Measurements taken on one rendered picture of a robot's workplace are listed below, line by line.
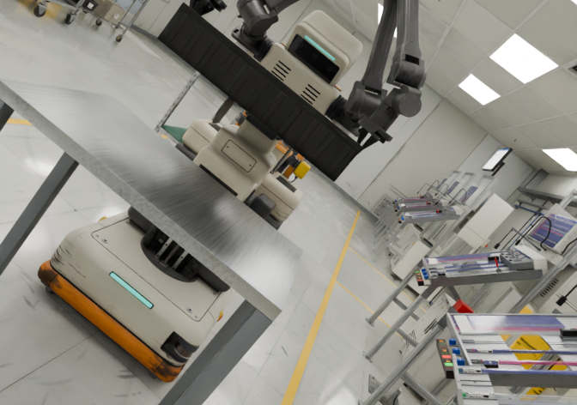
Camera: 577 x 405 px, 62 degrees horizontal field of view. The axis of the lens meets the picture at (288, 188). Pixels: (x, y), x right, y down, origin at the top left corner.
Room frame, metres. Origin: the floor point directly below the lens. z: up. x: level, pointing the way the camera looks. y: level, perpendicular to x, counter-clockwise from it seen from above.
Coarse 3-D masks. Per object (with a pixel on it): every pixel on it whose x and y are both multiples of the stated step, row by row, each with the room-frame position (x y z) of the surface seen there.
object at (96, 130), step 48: (0, 96) 0.86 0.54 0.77; (48, 96) 0.96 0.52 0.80; (96, 96) 1.20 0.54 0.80; (96, 144) 0.92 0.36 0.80; (144, 144) 1.14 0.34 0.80; (48, 192) 1.27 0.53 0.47; (144, 192) 0.88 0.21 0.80; (192, 192) 1.08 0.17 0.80; (192, 240) 0.86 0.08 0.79; (240, 240) 1.02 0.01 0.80; (288, 240) 1.29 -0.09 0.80; (240, 288) 0.85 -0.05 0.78; (288, 288) 0.97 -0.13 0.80; (240, 336) 0.85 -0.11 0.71; (192, 384) 0.86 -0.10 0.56
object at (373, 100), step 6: (366, 96) 1.49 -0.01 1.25; (372, 96) 1.50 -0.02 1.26; (378, 96) 1.51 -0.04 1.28; (366, 102) 1.49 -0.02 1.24; (372, 102) 1.49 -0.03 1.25; (378, 102) 1.50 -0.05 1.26; (366, 108) 1.49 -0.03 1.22; (372, 108) 1.49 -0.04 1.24; (360, 114) 1.51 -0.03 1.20; (366, 114) 1.50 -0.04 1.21
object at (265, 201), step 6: (204, 168) 1.58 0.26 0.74; (210, 174) 1.57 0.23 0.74; (216, 180) 1.57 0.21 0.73; (228, 186) 1.58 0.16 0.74; (234, 192) 1.57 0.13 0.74; (252, 198) 1.77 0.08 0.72; (258, 198) 1.70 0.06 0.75; (264, 198) 1.75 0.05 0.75; (252, 204) 1.70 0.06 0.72; (258, 204) 1.70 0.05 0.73; (264, 204) 1.70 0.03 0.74; (270, 204) 1.73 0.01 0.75; (258, 210) 1.70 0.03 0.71; (264, 210) 1.70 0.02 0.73; (270, 210) 1.71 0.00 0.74; (264, 216) 1.70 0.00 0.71
